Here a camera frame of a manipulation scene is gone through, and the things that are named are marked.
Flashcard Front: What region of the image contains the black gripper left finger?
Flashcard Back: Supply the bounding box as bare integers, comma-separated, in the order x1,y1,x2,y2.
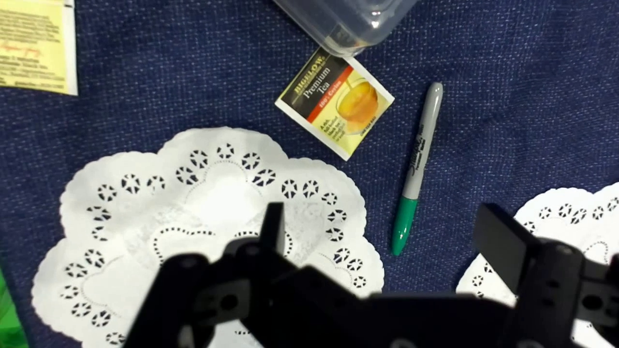
123,201,363,348

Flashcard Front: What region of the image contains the green capped grey marker pen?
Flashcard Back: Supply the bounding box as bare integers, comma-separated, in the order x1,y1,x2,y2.
390,81,446,259

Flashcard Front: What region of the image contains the pale cream paper sachet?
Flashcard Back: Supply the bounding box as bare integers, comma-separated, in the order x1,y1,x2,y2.
0,0,79,96

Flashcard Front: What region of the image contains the clear plastic lidded container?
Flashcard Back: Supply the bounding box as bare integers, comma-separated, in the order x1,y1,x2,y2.
272,0,419,58

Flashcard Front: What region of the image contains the white paper lace doily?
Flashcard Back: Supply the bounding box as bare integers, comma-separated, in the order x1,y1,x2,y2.
454,181,619,348
28,125,386,348

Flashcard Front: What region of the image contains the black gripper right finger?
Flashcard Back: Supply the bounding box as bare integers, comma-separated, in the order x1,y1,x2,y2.
471,203,619,348

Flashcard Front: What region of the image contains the orange tea bag packet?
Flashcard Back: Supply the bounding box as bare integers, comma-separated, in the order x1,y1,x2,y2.
272,46,396,162

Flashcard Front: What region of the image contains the navy blue tablecloth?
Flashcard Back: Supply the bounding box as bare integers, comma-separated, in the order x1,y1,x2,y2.
0,0,619,348

